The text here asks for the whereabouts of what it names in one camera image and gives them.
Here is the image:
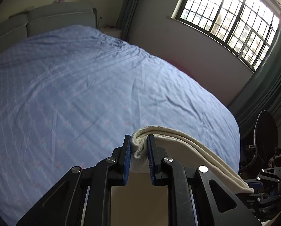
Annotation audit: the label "cream knit pants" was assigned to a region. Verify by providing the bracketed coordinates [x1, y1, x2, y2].
[130, 126, 254, 194]

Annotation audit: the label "blue floral bed sheet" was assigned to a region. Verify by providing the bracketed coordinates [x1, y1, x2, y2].
[0, 26, 240, 225]

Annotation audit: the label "grey upholstered headboard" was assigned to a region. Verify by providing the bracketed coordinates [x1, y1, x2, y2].
[0, 2, 97, 54]

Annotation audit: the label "dark green curtain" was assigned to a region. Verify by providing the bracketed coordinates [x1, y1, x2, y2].
[228, 21, 281, 137]

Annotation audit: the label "black chair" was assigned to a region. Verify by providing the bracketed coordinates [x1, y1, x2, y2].
[239, 110, 279, 173]

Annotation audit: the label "white bedside table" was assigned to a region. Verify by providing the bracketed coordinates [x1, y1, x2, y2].
[99, 27, 122, 39]

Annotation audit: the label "barred window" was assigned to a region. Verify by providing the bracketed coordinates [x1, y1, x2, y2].
[172, 0, 280, 72]

